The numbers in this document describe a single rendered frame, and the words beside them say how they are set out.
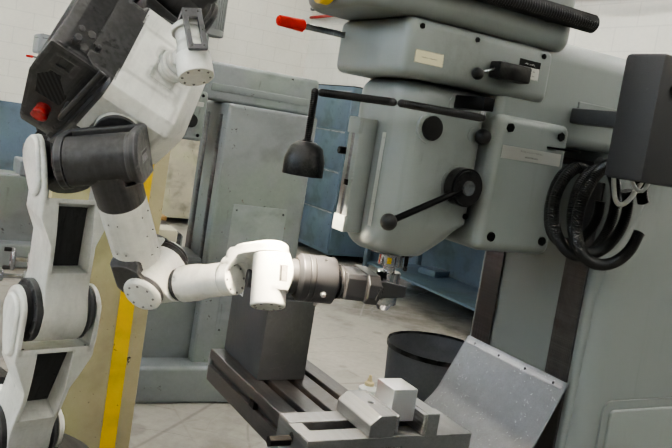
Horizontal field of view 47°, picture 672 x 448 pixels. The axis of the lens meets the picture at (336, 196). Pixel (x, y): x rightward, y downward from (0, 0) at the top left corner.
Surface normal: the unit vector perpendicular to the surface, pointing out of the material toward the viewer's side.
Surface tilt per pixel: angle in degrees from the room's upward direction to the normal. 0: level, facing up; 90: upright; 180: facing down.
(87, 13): 58
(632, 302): 88
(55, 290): 82
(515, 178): 90
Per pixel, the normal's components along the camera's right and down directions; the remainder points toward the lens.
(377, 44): -0.86, -0.10
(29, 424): 0.51, 0.61
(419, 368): -0.48, 0.07
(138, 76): 0.65, -0.37
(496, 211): 0.48, 0.15
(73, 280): 0.65, 0.26
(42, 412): 0.45, -0.79
